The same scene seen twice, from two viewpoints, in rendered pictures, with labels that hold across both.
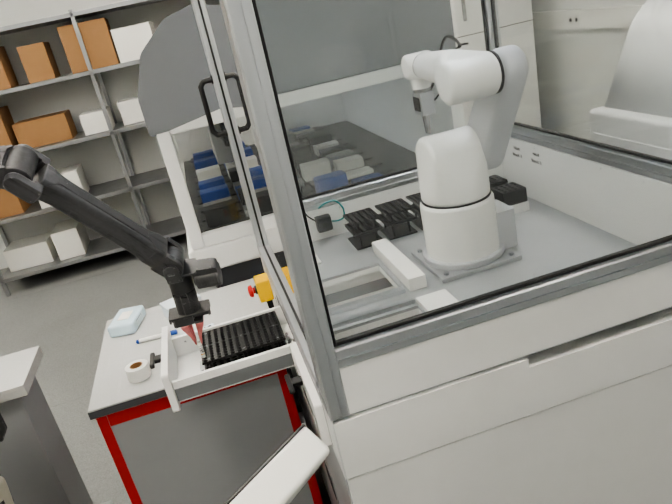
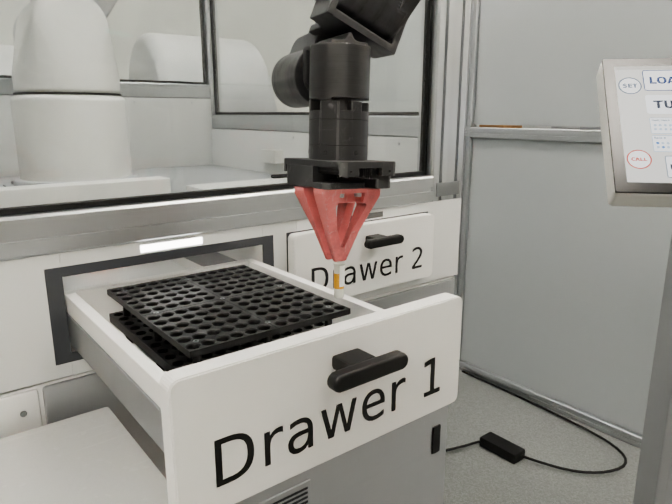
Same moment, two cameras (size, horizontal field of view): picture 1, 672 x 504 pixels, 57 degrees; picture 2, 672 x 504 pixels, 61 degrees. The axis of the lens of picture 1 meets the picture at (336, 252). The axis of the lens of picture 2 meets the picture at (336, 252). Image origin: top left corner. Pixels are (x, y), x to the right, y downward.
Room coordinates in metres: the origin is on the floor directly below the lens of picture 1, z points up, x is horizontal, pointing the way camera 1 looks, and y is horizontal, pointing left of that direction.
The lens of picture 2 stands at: (1.68, 0.88, 1.10)
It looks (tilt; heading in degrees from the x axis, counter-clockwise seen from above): 14 degrees down; 242
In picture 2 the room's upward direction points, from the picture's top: straight up
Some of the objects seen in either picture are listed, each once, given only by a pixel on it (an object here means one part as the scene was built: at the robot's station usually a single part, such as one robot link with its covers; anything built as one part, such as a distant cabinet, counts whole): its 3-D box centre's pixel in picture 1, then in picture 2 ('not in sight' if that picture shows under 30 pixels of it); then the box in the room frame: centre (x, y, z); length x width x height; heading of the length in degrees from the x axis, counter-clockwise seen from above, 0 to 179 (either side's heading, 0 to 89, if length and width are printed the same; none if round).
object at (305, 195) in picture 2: (191, 328); (341, 214); (1.42, 0.40, 1.00); 0.07 x 0.07 x 0.09; 7
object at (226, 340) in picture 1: (243, 345); (223, 326); (1.51, 0.30, 0.87); 0.22 x 0.18 x 0.06; 100
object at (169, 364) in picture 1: (170, 366); (337, 389); (1.48, 0.50, 0.87); 0.29 x 0.02 x 0.11; 10
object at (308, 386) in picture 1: (308, 390); (367, 256); (1.22, 0.13, 0.87); 0.29 x 0.02 x 0.11; 10
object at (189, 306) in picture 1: (187, 302); (338, 140); (1.41, 0.39, 1.07); 0.10 x 0.07 x 0.07; 98
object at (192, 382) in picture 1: (247, 345); (220, 327); (1.51, 0.29, 0.86); 0.40 x 0.26 x 0.06; 100
